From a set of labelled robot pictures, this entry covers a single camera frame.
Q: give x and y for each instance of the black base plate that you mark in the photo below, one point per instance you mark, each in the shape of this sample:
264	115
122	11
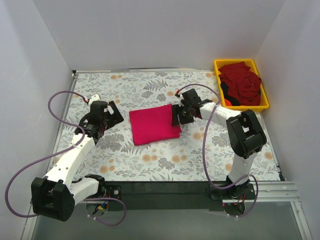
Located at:
236	193
106	191

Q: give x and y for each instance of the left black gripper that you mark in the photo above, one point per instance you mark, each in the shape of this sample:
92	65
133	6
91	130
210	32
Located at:
115	114

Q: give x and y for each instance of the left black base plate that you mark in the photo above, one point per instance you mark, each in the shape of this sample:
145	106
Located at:
106	191

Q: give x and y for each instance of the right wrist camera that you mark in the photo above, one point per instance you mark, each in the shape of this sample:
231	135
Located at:
179	95

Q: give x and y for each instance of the black and orange garment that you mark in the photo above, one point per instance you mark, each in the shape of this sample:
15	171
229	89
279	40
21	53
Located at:
241	96

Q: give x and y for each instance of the floral patterned table mat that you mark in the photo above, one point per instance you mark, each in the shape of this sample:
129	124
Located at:
197	155

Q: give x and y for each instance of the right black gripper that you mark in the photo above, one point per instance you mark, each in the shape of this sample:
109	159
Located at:
178	115

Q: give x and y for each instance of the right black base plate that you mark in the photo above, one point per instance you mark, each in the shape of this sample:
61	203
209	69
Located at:
236	193

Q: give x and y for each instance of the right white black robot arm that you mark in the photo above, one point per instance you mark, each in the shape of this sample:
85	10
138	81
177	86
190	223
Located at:
245	133

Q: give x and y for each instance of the dark red t-shirt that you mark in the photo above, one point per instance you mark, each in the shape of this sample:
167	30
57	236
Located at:
239	75

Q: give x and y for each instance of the magenta pink t-shirt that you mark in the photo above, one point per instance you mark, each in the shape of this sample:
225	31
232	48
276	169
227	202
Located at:
153	125

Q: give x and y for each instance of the aluminium frame rail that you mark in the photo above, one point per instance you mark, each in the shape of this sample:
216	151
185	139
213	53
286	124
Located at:
183	211

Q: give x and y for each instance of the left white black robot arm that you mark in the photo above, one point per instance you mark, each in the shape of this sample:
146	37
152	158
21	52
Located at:
56	194

